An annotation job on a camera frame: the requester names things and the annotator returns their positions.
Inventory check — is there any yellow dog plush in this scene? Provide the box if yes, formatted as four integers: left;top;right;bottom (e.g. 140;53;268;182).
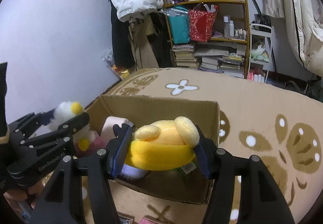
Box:
125;116;200;171

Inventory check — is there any white rolling cart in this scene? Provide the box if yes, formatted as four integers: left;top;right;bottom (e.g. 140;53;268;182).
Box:
247;14;273;83

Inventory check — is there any open cardboard box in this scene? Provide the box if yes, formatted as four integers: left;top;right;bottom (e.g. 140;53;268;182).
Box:
86;95;220;205

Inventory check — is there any plastic bag of toys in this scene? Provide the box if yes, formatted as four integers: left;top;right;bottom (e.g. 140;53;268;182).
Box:
101;49;137;81

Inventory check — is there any stack of books left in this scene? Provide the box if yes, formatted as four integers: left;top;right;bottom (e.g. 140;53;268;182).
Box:
172;44;198;69

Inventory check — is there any pink cloth pack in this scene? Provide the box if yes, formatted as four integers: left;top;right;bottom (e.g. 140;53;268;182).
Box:
139;216;164;224

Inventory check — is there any green tissue pack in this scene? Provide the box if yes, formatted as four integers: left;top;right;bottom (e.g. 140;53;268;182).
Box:
174;162;197;176

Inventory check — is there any black hanging coat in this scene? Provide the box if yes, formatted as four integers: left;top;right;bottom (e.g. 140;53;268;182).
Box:
108;0;135;69

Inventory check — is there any wooden bookshelf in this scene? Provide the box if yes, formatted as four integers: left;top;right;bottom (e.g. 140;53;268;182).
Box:
164;0;250;79

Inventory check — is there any beige patterned carpet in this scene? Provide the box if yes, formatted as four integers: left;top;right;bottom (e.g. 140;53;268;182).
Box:
103;68;322;223

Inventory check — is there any red patterned bag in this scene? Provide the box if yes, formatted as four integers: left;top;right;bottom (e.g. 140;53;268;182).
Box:
188;3;218;42

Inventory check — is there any pile of books right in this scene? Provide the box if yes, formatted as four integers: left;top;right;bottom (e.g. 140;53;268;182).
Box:
193;41;247;79

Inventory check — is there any white-haired doll plush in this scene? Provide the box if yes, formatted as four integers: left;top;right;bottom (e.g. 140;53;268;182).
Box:
119;164;149;181

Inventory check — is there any black face tissue pack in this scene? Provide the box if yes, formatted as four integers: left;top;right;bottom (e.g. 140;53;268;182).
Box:
118;212;134;224

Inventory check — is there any cream folded duvet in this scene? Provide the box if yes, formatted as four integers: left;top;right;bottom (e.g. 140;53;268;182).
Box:
283;0;322;76

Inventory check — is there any pink swiss roll plush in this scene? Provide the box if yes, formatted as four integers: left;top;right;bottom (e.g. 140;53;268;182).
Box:
100;115;134;145

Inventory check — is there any teal bag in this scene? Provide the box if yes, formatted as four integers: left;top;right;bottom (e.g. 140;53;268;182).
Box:
164;6;190;44

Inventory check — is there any pink bear plush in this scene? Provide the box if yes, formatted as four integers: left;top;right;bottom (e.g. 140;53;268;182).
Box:
74;130;107;158

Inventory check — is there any beige trench coat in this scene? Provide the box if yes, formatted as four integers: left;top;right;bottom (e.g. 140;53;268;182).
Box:
129;15;159;70

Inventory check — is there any person's left hand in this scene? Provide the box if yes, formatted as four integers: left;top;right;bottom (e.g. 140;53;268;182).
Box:
4;181;44;214

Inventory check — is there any white fluffy yellow plush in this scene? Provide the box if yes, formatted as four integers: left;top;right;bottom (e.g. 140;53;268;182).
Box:
47;102;93;151

